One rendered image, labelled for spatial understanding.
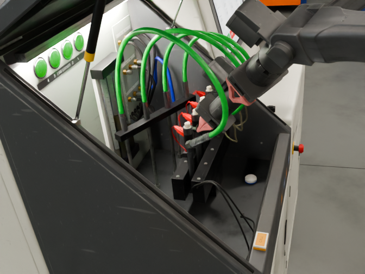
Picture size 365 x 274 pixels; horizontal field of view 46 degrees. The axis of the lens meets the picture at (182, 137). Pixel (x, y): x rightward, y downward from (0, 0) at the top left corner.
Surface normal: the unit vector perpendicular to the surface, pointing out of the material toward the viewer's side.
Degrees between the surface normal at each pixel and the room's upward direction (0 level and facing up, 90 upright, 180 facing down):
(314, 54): 120
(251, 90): 46
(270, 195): 0
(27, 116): 90
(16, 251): 90
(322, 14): 28
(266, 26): 51
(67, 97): 90
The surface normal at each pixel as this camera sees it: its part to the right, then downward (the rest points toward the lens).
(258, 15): 0.08, -0.21
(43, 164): -0.30, 0.51
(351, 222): -0.09, -0.85
